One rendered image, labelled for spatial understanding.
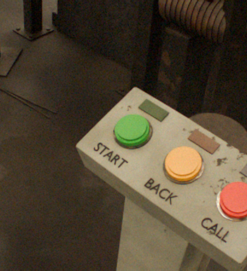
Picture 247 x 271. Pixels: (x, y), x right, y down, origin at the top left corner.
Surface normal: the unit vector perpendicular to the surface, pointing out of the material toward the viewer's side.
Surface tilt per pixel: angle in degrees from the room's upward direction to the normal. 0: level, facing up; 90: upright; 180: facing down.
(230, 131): 0
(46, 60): 0
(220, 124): 0
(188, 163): 20
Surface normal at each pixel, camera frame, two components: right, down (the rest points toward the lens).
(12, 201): 0.07, -0.74
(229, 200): -0.15, -0.54
